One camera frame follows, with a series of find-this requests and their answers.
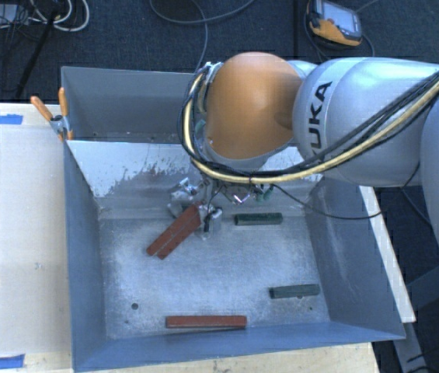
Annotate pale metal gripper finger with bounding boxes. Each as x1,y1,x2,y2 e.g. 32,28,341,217
202,204,224,234
169,178,202,218

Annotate red-brown block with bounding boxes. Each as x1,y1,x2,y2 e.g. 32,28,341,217
165,315,249,330
145,203,204,261

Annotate dark green flat block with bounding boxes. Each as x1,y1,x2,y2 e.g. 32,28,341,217
234,212,284,227
268,284,322,300

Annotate grey metal bin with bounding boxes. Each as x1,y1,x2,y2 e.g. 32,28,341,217
60,65,407,373

